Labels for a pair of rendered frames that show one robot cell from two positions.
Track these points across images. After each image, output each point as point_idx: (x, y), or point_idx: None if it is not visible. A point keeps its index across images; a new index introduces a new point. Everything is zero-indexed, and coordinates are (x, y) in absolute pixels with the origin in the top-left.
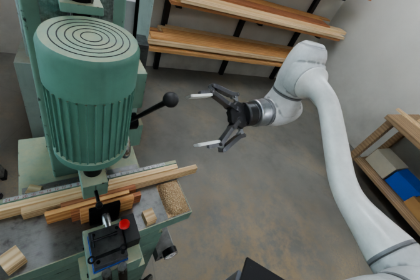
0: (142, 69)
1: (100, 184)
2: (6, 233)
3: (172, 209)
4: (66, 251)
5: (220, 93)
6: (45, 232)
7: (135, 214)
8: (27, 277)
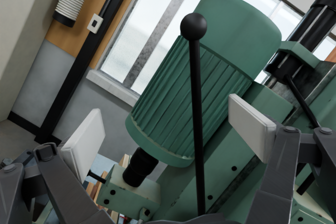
0: (306, 205)
1: (110, 176)
2: (105, 165)
3: None
4: None
5: (330, 207)
6: (89, 179)
7: None
8: None
